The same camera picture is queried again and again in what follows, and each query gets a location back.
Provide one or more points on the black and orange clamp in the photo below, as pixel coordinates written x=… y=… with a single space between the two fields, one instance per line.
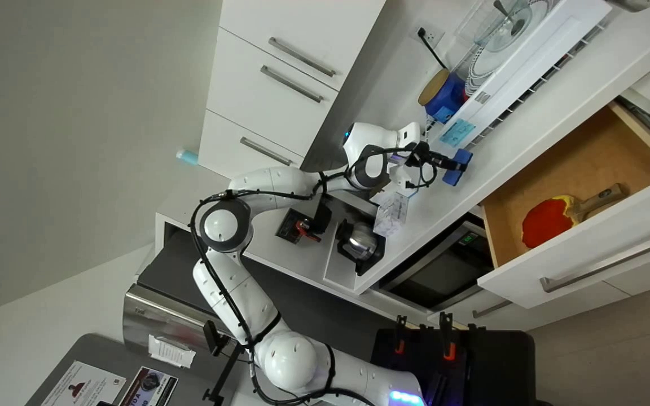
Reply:
x=447 y=338
x=400 y=337

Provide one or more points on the white dish rack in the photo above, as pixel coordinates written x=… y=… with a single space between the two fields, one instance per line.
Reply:
x=534 y=62

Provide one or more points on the white wall cabinet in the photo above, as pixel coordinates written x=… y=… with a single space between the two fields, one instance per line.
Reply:
x=257 y=90

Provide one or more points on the dark printed sheet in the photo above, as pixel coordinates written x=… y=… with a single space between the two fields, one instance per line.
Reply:
x=150 y=388

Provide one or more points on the clear plastic container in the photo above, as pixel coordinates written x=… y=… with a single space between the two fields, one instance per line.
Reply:
x=391 y=215

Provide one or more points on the patterned white plate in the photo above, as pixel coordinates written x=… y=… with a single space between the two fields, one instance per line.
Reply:
x=486 y=70

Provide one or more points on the blue canister with wooden lid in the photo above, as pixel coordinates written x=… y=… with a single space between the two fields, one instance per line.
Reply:
x=443 y=97

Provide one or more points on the teal bottle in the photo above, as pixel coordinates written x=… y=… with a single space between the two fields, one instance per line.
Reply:
x=188 y=157

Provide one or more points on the wall socket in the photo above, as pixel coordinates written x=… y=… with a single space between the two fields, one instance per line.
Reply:
x=430 y=36

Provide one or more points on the clear glass lid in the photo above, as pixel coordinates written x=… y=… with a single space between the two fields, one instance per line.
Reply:
x=500 y=25

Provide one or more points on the camera on mount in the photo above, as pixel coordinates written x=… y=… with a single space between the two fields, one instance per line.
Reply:
x=220 y=361

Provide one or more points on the black device with red part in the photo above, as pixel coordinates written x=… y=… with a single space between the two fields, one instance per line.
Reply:
x=302 y=225

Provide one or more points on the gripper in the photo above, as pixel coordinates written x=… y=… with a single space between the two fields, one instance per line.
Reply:
x=424 y=157

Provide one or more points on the black and silver coffee maker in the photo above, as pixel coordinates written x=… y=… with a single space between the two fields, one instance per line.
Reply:
x=361 y=245

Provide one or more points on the white printed sheet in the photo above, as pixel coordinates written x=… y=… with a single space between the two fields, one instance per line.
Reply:
x=82 y=386

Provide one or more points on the blue duster block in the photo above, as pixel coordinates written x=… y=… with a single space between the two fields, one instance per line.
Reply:
x=456 y=175

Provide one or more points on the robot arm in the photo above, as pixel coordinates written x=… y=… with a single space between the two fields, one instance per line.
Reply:
x=229 y=282

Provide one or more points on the grey table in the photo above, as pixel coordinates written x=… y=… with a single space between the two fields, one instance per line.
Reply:
x=105 y=361

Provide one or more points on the stainless steel bin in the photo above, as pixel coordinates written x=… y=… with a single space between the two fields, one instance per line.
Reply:
x=161 y=318

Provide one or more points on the drawer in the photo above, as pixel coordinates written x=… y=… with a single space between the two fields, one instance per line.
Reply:
x=584 y=225

